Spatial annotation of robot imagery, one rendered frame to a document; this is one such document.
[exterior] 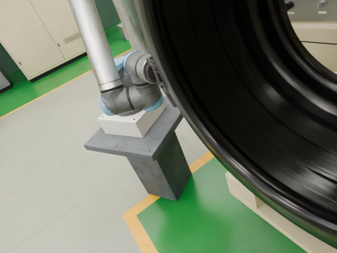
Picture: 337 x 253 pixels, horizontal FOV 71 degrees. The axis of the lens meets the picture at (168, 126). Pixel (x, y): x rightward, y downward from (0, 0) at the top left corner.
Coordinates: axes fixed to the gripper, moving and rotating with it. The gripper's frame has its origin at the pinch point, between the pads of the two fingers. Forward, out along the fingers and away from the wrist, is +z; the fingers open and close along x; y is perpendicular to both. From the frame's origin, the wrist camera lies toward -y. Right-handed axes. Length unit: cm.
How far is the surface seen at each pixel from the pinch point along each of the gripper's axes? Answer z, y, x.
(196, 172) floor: -62, -101, 20
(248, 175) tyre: 27.4, -1.6, -12.4
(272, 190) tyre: 31.4, -2.4, -11.8
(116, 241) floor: -61, -101, -50
